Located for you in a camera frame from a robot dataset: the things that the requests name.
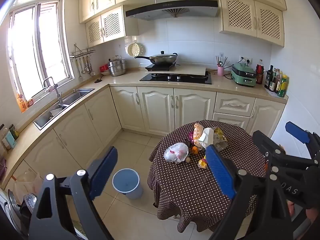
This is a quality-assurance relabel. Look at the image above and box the black range hood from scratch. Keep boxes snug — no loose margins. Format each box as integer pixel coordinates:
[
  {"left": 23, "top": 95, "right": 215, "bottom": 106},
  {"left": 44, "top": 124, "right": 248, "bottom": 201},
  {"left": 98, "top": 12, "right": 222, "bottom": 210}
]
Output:
[{"left": 125, "top": 0, "right": 219, "bottom": 21}]

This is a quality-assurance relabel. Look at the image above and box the black power cable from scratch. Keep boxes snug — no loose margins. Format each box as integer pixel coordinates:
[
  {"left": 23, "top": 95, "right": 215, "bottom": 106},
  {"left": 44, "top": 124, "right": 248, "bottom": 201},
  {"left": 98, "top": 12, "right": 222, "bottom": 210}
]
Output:
[{"left": 224, "top": 60, "right": 243, "bottom": 80}]

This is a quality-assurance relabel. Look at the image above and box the steel wok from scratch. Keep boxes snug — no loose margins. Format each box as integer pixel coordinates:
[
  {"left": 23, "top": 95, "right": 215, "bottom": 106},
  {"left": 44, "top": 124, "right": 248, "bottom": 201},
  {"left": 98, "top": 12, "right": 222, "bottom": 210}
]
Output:
[{"left": 134, "top": 54, "right": 178, "bottom": 65}]

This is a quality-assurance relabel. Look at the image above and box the cream long base cabinet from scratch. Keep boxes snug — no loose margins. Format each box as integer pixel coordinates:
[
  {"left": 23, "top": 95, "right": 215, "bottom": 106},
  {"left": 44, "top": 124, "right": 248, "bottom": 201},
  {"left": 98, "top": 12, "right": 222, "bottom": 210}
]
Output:
[{"left": 0, "top": 87, "right": 123, "bottom": 193}]

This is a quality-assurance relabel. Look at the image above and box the cream drawer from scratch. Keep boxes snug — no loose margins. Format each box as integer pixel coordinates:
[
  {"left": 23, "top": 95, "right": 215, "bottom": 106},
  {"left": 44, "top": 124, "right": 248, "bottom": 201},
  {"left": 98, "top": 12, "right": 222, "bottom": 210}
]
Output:
[
  {"left": 212, "top": 112, "right": 250, "bottom": 130},
  {"left": 214, "top": 92, "right": 256, "bottom": 117}
]

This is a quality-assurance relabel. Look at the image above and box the cream three-door base cabinet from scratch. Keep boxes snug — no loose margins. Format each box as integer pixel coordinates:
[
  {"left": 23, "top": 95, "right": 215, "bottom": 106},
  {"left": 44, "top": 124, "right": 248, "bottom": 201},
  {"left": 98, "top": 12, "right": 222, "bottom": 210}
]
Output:
[{"left": 110, "top": 86, "right": 217, "bottom": 137}]

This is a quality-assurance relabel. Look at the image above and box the steel double sink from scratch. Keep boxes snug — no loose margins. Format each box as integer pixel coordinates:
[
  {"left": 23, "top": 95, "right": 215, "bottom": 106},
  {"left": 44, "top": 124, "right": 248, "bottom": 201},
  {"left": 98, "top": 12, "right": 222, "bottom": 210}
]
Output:
[{"left": 34, "top": 88, "right": 95, "bottom": 130}]

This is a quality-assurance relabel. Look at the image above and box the cream perforated steamer plate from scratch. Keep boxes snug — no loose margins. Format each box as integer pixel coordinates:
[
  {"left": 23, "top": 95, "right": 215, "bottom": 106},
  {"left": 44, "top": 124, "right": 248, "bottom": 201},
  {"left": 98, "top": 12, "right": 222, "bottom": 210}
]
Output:
[{"left": 127, "top": 42, "right": 145, "bottom": 57}]

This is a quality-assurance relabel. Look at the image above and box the cream single-door base cabinet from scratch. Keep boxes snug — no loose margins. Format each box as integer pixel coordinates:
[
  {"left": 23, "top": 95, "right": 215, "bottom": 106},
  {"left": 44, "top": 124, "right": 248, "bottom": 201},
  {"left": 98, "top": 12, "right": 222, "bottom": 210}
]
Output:
[{"left": 246, "top": 97, "right": 286, "bottom": 139}]

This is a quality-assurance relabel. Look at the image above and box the dark green oil bottle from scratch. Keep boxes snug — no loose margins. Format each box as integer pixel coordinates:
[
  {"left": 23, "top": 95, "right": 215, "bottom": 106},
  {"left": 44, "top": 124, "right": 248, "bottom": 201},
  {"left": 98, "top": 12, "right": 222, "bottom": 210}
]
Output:
[{"left": 264, "top": 65, "right": 274, "bottom": 90}]

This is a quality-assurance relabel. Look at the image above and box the beige board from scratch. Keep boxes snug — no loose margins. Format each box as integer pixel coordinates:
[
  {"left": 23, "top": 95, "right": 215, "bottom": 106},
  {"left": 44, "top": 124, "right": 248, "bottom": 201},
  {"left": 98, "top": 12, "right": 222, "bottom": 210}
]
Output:
[{"left": 150, "top": 65, "right": 207, "bottom": 77}]

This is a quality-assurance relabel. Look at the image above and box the sauce bottle white cap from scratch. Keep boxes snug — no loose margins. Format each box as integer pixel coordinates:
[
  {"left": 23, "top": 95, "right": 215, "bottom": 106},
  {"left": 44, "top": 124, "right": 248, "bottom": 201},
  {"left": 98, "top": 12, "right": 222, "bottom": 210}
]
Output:
[{"left": 276, "top": 70, "right": 283, "bottom": 94}]

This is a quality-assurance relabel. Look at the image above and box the steel wall utensil rack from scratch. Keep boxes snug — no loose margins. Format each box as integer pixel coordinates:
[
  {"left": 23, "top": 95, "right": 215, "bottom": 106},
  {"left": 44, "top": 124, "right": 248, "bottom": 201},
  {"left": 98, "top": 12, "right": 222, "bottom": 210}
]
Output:
[{"left": 70, "top": 44, "right": 96, "bottom": 60}]

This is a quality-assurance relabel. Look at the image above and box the bundle of kitchen utensils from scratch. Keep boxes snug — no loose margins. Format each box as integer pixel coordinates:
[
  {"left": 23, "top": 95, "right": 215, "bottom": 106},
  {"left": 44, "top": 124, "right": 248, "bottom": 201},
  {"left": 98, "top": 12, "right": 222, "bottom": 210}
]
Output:
[{"left": 215, "top": 55, "right": 228, "bottom": 68}]

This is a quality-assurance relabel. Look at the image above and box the dark bottle red label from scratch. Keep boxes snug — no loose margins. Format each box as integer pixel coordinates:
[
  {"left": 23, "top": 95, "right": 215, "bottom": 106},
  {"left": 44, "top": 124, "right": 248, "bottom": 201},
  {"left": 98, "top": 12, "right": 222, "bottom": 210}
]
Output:
[{"left": 256, "top": 59, "right": 265, "bottom": 85}]

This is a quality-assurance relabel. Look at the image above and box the white plastic bag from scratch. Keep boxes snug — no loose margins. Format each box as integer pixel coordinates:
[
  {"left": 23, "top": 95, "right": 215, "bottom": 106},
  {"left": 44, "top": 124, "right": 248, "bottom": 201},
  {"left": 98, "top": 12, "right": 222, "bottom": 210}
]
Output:
[{"left": 164, "top": 142, "right": 189, "bottom": 165}]

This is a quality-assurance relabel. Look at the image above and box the glass wok lid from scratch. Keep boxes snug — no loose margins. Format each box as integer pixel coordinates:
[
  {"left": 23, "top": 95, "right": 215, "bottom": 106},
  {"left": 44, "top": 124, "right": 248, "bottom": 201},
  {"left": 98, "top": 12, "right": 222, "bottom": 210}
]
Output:
[{"left": 149, "top": 51, "right": 177, "bottom": 58}]

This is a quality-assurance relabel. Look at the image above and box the orange bottle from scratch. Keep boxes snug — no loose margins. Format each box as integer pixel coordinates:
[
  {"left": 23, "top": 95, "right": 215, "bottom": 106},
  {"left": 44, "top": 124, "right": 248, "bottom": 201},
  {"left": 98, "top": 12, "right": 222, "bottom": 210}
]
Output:
[{"left": 17, "top": 92, "right": 27, "bottom": 113}]

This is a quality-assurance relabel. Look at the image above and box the dark green packet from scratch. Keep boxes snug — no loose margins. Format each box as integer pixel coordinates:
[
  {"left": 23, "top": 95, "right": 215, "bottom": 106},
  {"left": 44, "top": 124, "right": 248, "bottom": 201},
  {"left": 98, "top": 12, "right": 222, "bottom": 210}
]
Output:
[{"left": 9, "top": 124, "right": 19, "bottom": 140}]

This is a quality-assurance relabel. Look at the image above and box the orange snack bag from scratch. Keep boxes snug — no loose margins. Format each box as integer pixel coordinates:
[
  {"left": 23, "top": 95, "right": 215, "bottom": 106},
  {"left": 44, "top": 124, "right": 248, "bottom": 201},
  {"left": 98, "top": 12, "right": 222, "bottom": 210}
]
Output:
[{"left": 194, "top": 122, "right": 204, "bottom": 147}]

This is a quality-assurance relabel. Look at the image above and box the white paper bag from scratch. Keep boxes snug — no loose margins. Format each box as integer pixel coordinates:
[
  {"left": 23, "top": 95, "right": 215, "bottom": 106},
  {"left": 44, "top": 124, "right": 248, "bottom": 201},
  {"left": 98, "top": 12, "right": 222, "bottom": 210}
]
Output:
[{"left": 197, "top": 127, "right": 215, "bottom": 149}]

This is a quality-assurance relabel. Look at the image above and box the yellow snack packet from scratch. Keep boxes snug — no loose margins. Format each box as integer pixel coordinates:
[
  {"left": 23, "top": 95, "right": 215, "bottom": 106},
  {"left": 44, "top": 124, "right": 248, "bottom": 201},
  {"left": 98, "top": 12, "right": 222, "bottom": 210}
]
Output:
[{"left": 212, "top": 127, "right": 228, "bottom": 152}]

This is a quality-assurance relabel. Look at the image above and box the blue plastic bin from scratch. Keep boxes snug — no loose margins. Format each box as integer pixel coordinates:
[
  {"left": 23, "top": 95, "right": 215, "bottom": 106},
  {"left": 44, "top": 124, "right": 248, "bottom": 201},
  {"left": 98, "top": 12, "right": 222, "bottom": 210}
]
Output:
[{"left": 112, "top": 168, "right": 144, "bottom": 200}]

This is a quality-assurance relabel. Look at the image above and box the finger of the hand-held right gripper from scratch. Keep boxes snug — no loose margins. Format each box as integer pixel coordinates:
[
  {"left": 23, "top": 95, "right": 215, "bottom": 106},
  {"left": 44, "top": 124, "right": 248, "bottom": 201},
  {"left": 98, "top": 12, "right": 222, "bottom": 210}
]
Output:
[
  {"left": 285, "top": 121, "right": 320, "bottom": 167},
  {"left": 252, "top": 130, "right": 287, "bottom": 165}
]

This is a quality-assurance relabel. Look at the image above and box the cream lattice-door wall cabinet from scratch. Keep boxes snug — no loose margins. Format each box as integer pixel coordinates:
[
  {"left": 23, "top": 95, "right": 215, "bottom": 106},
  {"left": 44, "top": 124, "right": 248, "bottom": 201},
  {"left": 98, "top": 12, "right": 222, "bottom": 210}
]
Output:
[
  {"left": 217, "top": 0, "right": 285, "bottom": 47},
  {"left": 85, "top": 5, "right": 139, "bottom": 47}
]

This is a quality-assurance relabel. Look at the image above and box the brown polka-dot tablecloth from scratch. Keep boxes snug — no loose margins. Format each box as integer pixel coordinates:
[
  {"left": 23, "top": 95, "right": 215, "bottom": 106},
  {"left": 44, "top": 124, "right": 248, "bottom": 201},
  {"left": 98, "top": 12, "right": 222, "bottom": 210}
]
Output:
[{"left": 147, "top": 119, "right": 269, "bottom": 228}]

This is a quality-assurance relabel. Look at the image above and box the green electric grill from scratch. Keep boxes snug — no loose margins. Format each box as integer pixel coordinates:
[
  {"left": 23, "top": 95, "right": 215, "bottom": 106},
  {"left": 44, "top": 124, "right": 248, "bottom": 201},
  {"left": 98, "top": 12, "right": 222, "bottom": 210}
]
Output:
[{"left": 230, "top": 63, "right": 257, "bottom": 87}]

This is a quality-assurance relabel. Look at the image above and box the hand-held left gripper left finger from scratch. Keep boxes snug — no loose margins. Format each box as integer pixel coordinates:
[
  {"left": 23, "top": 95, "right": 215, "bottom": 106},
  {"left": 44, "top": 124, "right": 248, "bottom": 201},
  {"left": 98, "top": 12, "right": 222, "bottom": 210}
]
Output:
[{"left": 28, "top": 146, "right": 118, "bottom": 240}]

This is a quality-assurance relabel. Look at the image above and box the teal box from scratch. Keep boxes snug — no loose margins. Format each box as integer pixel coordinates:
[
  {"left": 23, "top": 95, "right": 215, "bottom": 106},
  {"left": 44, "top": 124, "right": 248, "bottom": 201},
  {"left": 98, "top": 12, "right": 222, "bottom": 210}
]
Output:
[{"left": 2, "top": 130, "right": 17, "bottom": 150}]

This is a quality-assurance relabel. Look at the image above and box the sliding window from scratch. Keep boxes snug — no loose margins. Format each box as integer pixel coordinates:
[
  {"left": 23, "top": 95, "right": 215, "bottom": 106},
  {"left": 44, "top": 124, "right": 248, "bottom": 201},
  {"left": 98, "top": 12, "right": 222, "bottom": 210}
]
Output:
[{"left": 6, "top": 0, "right": 75, "bottom": 103}]

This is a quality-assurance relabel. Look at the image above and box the clear plastic bag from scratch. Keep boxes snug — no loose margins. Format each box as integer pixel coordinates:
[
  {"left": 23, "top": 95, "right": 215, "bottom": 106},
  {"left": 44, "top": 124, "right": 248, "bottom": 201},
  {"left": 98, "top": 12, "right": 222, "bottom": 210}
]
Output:
[{"left": 14, "top": 169, "right": 44, "bottom": 205}]

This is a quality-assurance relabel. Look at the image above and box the person's right hand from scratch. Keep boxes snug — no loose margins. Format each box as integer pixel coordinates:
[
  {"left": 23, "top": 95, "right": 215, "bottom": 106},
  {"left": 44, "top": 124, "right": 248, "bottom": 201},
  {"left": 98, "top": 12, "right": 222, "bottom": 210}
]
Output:
[{"left": 287, "top": 201, "right": 320, "bottom": 230}]

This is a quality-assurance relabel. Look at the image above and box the black gas hob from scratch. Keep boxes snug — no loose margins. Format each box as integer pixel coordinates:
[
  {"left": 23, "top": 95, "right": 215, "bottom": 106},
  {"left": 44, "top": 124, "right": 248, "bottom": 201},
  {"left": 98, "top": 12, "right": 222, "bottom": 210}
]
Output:
[{"left": 139, "top": 71, "right": 212, "bottom": 85}]

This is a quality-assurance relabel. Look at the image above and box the steel steamer pot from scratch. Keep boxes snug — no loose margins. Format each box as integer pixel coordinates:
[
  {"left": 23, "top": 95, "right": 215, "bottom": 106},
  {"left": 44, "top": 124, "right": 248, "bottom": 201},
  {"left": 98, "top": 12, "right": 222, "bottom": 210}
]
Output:
[{"left": 108, "top": 56, "right": 127, "bottom": 77}]

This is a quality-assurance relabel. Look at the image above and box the green bottle yellow label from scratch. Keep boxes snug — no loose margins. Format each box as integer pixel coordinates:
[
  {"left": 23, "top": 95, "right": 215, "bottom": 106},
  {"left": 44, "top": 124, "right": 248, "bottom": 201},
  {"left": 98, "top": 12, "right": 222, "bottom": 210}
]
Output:
[{"left": 278, "top": 74, "right": 289, "bottom": 98}]

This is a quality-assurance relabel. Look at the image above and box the steel faucet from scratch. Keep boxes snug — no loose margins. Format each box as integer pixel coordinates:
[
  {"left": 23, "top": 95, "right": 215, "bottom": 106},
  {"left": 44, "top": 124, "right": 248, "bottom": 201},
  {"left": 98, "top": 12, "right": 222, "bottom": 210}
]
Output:
[{"left": 43, "top": 77, "right": 69, "bottom": 107}]

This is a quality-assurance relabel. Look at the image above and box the black induction cooker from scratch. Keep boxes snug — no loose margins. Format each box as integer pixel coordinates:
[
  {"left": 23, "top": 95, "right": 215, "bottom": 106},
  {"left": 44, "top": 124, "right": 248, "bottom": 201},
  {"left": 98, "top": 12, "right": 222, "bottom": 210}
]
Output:
[{"left": 145, "top": 62, "right": 181, "bottom": 72}]

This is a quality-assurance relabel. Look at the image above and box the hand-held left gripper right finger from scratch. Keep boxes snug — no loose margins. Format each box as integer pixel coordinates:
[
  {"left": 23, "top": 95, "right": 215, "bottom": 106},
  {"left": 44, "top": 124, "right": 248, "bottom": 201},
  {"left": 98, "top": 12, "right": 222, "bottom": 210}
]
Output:
[{"left": 205, "top": 144, "right": 307, "bottom": 240}]

